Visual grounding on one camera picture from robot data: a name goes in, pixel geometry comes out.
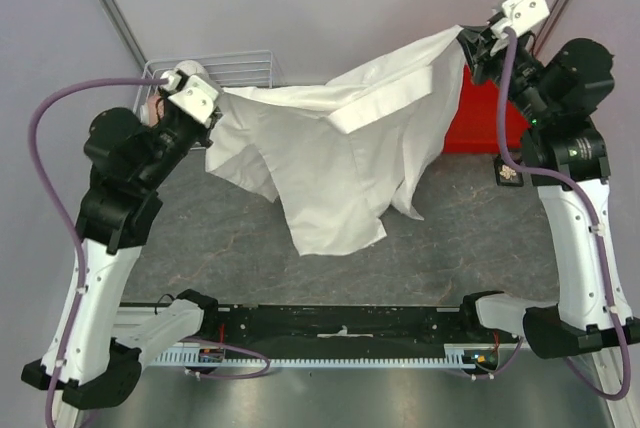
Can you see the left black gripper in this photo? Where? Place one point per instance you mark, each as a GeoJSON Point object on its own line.
{"type": "Point", "coordinates": [207, 129]}

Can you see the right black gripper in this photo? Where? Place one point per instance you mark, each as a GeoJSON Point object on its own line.
{"type": "Point", "coordinates": [480, 42]}

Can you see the white button shirt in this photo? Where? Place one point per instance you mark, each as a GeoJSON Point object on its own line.
{"type": "Point", "coordinates": [338, 155]}

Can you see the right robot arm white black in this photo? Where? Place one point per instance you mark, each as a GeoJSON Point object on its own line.
{"type": "Point", "coordinates": [567, 160]}

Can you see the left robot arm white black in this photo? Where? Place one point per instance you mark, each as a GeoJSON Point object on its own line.
{"type": "Point", "coordinates": [129, 162]}

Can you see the flower brooch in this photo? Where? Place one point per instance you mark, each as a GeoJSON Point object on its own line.
{"type": "Point", "coordinates": [507, 173]}

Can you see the black brooch box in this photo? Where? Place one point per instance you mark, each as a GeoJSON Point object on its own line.
{"type": "Point", "coordinates": [516, 183]}

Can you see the red plastic bin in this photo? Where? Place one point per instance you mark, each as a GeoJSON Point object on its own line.
{"type": "Point", "coordinates": [473, 129]}

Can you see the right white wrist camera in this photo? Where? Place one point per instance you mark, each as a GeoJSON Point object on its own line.
{"type": "Point", "coordinates": [519, 15]}

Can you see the white wire dish rack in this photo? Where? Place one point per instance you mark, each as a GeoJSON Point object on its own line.
{"type": "Point", "coordinates": [236, 69]}

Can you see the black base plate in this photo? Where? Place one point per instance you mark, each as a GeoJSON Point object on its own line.
{"type": "Point", "coordinates": [279, 330]}

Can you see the light blue cable duct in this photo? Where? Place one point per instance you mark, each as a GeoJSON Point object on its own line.
{"type": "Point", "coordinates": [194, 356]}

